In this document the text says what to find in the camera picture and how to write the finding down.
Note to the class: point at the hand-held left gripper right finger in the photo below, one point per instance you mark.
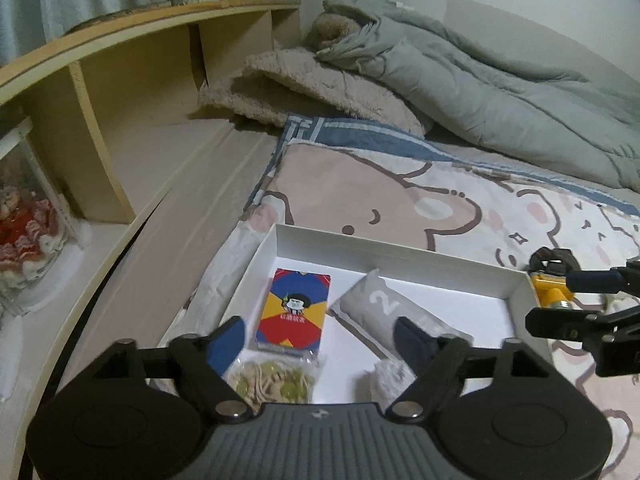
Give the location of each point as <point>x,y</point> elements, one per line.
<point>411,344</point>

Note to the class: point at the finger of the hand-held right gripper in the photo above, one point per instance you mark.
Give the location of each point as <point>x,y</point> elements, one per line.
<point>595,280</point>
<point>565,321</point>

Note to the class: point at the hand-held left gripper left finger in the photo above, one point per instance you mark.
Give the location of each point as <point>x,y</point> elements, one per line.
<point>227,344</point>

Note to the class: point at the yellow toy object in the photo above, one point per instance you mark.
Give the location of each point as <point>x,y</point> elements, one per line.
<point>546,289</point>

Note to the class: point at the grey packet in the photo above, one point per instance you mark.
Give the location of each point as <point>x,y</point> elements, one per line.
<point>370,305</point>

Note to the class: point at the white cardboard box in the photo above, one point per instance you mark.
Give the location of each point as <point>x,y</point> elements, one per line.
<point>492,312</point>

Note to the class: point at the colourful card box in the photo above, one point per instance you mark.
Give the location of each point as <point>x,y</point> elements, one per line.
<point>295,310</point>

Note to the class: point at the printed blanket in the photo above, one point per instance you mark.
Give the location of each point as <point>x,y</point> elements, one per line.
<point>400,195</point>

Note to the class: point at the grey duvet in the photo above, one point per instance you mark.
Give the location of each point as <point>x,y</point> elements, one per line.
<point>500,95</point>

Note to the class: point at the clear container of red sweets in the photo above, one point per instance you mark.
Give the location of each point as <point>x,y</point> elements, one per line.
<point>30,240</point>

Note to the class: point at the beige fluffy blanket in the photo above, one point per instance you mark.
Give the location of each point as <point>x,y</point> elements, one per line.
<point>300,90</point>

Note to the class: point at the wooden bedside shelf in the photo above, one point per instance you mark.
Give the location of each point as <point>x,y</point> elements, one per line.
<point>140,85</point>

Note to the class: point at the brown plush pillow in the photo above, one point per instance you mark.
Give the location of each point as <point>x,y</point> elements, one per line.
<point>327,27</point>

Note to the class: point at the white charger plug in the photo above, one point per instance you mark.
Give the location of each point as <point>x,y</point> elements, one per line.
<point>405,5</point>

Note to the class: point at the brown woven mat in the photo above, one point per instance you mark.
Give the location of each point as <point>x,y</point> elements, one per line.
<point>115,17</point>

